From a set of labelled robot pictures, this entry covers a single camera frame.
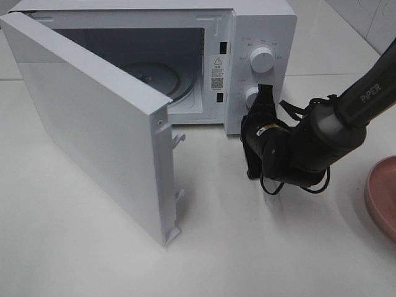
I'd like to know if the white microwave knob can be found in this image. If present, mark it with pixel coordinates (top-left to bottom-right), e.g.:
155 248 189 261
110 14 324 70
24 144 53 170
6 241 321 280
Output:
244 87 258 109
248 44 275 74

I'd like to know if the white microwave oven body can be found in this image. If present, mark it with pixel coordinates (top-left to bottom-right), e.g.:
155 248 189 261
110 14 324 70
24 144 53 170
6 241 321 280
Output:
6 1 297 135

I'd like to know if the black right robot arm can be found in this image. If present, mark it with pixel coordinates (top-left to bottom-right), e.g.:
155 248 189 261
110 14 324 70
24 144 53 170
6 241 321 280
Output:
241 42 395 194

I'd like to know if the lower white microwave knob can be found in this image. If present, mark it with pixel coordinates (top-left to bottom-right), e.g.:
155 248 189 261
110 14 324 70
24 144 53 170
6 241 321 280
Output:
244 87 258 109

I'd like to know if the white warning label sticker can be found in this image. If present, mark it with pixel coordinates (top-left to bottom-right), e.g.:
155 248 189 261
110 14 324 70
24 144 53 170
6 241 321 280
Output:
209 55 226 92

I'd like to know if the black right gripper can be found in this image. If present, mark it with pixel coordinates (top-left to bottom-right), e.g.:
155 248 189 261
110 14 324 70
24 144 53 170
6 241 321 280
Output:
240 84 290 179

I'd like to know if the pink round plate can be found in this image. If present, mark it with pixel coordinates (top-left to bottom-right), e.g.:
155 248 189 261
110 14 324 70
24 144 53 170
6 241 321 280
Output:
364 155 395 242

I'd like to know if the upper white microwave knob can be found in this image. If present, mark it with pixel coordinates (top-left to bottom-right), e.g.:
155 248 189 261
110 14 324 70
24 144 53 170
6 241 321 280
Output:
248 44 275 74

